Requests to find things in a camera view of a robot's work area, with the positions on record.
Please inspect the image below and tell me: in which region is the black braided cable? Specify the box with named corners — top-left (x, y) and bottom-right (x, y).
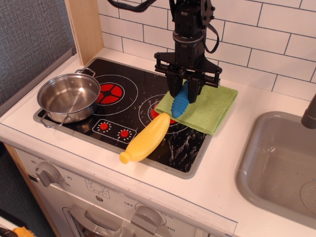
top-left (106, 0), bottom-right (158, 13)

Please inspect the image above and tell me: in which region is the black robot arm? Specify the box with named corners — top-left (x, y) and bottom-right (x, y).
top-left (155, 0), bottom-right (222, 103)

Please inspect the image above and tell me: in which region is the yellow plastic banana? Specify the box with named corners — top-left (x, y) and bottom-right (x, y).
top-left (119, 113), bottom-right (170, 164)

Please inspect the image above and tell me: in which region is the green folded cloth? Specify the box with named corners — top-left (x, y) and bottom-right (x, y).
top-left (155, 86), bottom-right (238, 135)

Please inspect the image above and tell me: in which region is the orange fuzzy object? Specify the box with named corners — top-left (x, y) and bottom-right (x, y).
top-left (12, 227), bottom-right (35, 237)

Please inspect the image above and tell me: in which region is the grey right oven knob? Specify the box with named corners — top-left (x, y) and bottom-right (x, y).
top-left (131, 206), bottom-right (162, 235)

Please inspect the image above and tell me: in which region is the grey plastic sink basin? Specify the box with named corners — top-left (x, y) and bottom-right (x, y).
top-left (236, 111), bottom-right (316, 229)

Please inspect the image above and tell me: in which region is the grey left oven knob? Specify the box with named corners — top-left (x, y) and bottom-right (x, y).
top-left (36, 162), bottom-right (61, 187)

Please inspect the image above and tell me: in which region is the grey oven door handle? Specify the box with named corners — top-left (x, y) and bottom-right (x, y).
top-left (70, 205), bottom-right (123, 237)

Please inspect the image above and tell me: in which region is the blue handled metal fork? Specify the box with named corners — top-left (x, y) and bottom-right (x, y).
top-left (171, 81), bottom-right (189, 118)

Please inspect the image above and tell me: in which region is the grey oven knob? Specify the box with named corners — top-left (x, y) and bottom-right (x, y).
top-left (36, 162), bottom-right (61, 187)
top-left (131, 206), bottom-right (162, 235)

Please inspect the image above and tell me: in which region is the stainless steel pot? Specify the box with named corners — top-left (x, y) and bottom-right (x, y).
top-left (37, 68), bottom-right (101, 128)

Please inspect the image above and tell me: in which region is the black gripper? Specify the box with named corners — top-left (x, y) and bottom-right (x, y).
top-left (154, 42), bottom-right (222, 103)

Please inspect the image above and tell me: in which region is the grey faucet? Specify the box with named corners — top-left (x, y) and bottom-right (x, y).
top-left (301, 95), bottom-right (316, 129)

